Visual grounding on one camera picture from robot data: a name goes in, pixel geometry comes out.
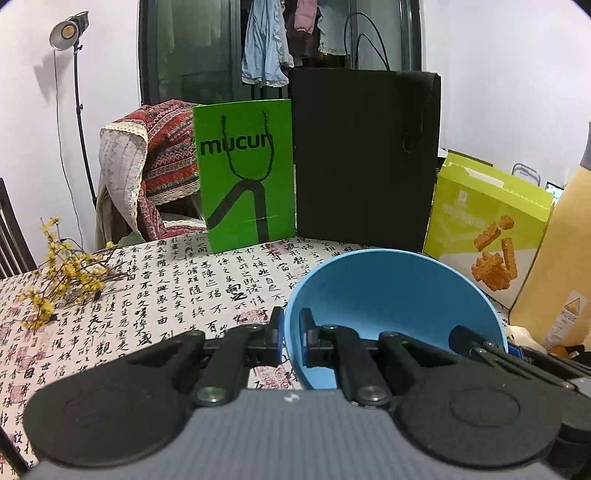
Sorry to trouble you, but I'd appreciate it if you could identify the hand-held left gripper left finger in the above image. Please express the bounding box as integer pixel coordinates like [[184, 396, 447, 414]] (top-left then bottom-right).
[[127, 307, 284, 407]]

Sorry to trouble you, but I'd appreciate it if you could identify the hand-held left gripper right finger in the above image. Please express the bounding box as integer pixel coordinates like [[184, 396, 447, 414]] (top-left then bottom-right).
[[299, 308, 446, 407]]

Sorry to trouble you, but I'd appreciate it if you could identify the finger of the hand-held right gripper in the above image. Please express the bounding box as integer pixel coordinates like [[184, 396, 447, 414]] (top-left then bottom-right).
[[505, 346, 591, 377], [449, 325, 575, 391]]

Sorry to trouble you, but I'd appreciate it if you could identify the blue bowl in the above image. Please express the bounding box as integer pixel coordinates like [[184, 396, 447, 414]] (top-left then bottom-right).
[[284, 248, 509, 391]]

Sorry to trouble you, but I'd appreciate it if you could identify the black and orange pouch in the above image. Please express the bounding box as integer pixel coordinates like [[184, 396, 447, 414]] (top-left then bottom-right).
[[547, 342, 583, 360]]

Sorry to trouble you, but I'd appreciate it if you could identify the white cloth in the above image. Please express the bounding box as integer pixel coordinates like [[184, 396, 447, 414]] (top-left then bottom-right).
[[505, 323, 546, 352]]

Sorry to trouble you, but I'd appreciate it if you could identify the calligraphy printed tablecloth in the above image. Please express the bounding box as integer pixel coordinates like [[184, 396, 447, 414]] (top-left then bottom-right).
[[0, 231, 513, 467]]

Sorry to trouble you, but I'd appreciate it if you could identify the yellow bottle with grey cap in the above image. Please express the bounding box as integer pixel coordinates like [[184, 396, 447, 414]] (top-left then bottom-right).
[[508, 121, 591, 352]]

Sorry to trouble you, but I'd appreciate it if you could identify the green paper bag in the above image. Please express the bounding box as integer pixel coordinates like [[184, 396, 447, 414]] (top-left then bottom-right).
[[191, 98, 296, 254]]

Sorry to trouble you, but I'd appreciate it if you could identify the yellow-green snack box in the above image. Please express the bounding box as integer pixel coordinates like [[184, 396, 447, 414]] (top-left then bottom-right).
[[422, 152, 555, 310]]

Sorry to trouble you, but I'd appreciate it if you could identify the black paper bag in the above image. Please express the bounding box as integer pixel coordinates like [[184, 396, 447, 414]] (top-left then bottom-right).
[[288, 13, 441, 254]]

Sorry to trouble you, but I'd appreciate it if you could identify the red patterned blanket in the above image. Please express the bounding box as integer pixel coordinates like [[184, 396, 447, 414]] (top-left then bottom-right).
[[115, 99, 208, 241]]

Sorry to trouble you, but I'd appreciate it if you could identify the yellow flower branch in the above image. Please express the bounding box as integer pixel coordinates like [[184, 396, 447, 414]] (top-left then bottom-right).
[[21, 216, 130, 329]]

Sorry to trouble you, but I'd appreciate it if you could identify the grey quilted cloth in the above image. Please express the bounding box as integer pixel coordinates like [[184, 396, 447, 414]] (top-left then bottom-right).
[[99, 119, 148, 241]]

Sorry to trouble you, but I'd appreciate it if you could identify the dark wooden chair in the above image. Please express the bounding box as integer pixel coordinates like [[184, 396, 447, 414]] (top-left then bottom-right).
[[0, 178, 38, 278]]

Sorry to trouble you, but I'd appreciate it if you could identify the hanging blue shirt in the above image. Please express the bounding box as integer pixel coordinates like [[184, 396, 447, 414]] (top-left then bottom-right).
[[242, 0, 294, 88]]

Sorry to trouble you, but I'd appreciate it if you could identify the dark sliding glass door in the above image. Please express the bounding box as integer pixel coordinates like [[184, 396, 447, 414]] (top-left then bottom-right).
[[137, 0, 423, 107]]

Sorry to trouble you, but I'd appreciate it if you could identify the hanging white garment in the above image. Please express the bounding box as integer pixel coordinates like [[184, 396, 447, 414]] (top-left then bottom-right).
[[318, 0, 352, 56]]

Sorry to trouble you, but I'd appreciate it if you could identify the hanging pink garment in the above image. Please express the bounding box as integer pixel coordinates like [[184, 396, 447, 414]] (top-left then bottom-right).
[[284, 0, 321, 35]]

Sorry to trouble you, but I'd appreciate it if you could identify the studio light on stand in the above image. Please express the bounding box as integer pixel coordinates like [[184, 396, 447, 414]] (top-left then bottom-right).
[[50, 11, 100, 217]]

